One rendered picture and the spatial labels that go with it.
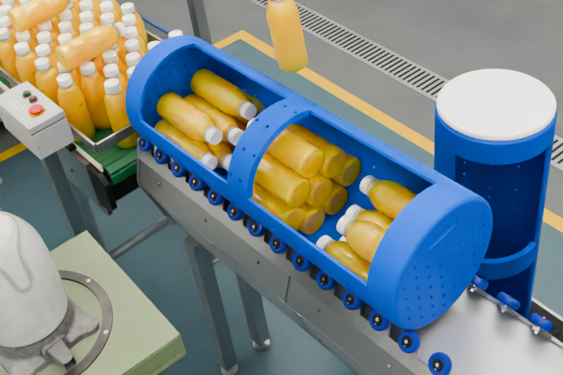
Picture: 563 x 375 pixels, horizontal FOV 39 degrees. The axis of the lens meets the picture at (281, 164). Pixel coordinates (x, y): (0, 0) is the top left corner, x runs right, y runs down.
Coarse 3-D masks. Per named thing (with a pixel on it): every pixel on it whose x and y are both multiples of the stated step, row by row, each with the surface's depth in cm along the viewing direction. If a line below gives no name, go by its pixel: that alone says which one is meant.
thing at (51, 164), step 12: (48, 156) 211; (48, 168) 212; (60, 168) 215; (60, 180) 217; (60, 192) 219; (60, 204) 222; (72, 204) 223; (72, 216) 225; (72, 228) 227; (84, 228) 230
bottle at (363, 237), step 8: (352, 224) 154; (360, 224) 152; (368, 224) 152; (376, 224) 153; (344, 232) 155; (352, 232) 152; (360, 232) 151; (368, 232) 150; (376, 232) 150; (384, 232) 150; (352, 240) 152; (360, 240) 150; (368, 240) 149; (376, 240) 149; (352, 248) 153; (360, 248) 150; (368, 248) 149; (376, 248) 148; (360, 256) 152; (368, 256) 149
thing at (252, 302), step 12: (240, 288) 252; (252, 288) 250; (252, 300) 253; (252, 312) 256; (264, 312) 261; (252, 324) 261; (264, 324) 264; (252, 336) 268; (264, 336) 267; (264, 348) 270
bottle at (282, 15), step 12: (276, 0) 163; (288, 0) 164; (276, 12) 164; (288, 12) 164; (276, 24) 166; (288, 24) 166; (300, 24) 169; (276, 36) 168; (288, 36) 168; (300, 36) 169; (276, 48) 171; (288, 48) 169; (300, 48) 171; (276, 60) 175; (288, 60) 172; (300, 60) 172
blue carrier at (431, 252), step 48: (192, 48) 198; (144, 96) 195; (288, 96) 170; (240, 144) 164; (336, 144) 182; (384, 144) 157; (240, 192) 166; (432, 192) 142; (288, 240) 161; (336, 240) 174; (384, 240) 140; (432, 240) 140; (480, 240) 152; (384, 288) 140; (432, 288) 147
